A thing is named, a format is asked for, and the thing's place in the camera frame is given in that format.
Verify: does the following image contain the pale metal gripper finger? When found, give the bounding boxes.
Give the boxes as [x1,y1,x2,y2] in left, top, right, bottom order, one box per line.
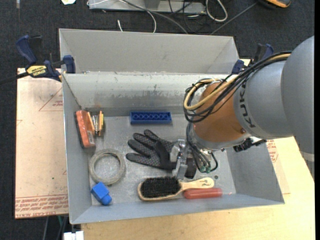
[175,138,189,180]
[170,145,182,171]

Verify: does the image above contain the black work glove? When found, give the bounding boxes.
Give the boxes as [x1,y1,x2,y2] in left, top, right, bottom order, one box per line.
[125,129,181,171]

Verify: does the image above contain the wooden brush black bristles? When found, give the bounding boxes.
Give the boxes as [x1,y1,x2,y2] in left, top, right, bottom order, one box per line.
[137,175,215,202]

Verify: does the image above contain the blue long toy brick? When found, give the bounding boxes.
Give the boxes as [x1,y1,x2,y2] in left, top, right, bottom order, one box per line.
[129,111,173,126]

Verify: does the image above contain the small yellow and metal tool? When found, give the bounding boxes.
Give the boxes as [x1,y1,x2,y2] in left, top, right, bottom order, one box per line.
[91,110,105,137]

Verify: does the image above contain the clear tape roll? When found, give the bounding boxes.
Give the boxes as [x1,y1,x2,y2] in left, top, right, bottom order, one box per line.
[88,148,127,186]

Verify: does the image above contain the blue plastic piece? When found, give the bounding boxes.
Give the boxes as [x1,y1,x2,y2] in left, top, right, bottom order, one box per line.
[90,181,113,207]

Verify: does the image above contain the orange rectangular block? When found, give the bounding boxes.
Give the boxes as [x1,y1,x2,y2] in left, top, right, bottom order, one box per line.
[73,109,97,150]

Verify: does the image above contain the grey metal bin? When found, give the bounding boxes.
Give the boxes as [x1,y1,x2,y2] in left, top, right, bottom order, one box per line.
[58,28,286,225]

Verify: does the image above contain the brown cardboard board red print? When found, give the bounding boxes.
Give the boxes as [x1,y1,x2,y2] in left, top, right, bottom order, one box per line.
[14,67,291,220]

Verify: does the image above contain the black cylinder on white bracket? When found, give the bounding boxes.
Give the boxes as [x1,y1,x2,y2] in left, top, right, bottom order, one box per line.
[233,137,267,153]

